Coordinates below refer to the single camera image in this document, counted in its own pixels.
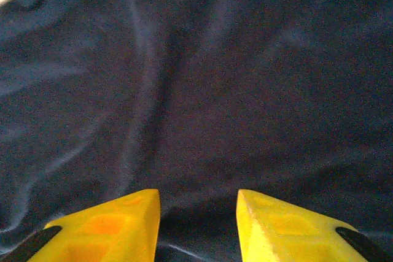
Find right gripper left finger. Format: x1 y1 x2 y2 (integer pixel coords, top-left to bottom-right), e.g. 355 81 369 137
0 188 162 262

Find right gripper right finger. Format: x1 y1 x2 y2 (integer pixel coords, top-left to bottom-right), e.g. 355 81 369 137
236 188 393 262

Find navy blue t-shirt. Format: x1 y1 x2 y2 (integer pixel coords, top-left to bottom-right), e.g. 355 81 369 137
0 0 393 262

